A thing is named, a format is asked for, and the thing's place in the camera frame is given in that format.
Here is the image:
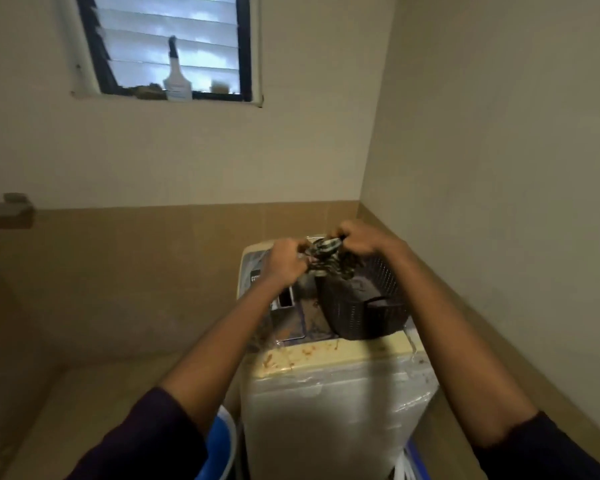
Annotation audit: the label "blue plastic bucket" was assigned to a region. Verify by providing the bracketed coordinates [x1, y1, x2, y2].
[196, 406, 238, 480]

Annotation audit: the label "dark patterned cloth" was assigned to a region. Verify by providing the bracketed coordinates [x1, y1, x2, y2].
[303, 236, 363, 280]

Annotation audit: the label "person's left forearm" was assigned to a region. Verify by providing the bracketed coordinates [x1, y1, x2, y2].
[159, 275, 293, 438]

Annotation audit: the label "brown clump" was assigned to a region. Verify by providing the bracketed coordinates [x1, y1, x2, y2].
[122, 84, 167, 100]

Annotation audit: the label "person's right forearm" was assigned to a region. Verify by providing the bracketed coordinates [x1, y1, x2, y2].
[380, 242, 540, 450]

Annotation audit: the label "white bottle with dark cap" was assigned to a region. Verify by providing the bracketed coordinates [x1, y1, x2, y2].
[162, 37, 193, 102]

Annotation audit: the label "white top-load washing machine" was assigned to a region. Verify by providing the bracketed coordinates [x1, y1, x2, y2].
[236, 237, 441, 480]

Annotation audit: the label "blue and white object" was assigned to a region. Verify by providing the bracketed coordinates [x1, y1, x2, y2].
[392, 440, 431, 480]

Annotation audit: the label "dark plastic laundry basket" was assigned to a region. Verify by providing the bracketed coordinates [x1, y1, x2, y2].
[316, 254, 411, 341]

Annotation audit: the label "louvered glass window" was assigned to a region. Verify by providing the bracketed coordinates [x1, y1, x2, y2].
[55, 0, 265, 108]

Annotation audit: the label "person's right hand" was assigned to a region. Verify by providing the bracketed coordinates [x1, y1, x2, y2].
[331, 219, 406, 259]

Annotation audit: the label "wall-mounted soap holder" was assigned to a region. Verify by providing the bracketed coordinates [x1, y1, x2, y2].
[0, 193, 36, 229]

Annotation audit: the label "person's left hand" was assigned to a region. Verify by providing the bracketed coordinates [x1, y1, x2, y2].
[261, 238, 312, 291]

